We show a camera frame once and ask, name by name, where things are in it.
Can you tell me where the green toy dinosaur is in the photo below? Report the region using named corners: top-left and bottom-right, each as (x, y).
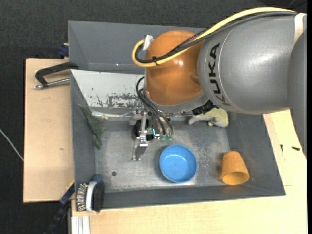
top-left (78, 103), bottom-right (108, 150)

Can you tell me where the pale yellow toy animal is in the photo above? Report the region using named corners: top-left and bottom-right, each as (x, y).
top-left (188, 107), bottom-right (230, 128)

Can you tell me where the pale brown flat board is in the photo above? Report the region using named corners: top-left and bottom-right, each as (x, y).
top-left (23, 58), bottom-right (75, 203)

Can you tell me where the black round object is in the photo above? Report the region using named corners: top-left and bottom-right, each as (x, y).
top-left (131, 123), bottom-right (155, 141)

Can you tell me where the blue bowl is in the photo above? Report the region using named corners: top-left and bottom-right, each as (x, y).
top-left (159, 144), bottom-right (198, 183)

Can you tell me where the grey metal bin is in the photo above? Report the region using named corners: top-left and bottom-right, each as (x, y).
top-left (67, 20), bottom-right (286, 209)

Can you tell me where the orange cup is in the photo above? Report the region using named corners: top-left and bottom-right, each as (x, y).
top-left (221, 151), bottom-right (251, 186)

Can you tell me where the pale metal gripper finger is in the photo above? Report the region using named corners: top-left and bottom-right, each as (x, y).
top-left (136, 139), bottom-right (149, 161)
top-left (132, 136), bottom-right (142, 161)

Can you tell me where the white-handled brush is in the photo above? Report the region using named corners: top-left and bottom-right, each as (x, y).
top-left (76, 174), bottom-right (106, 213)

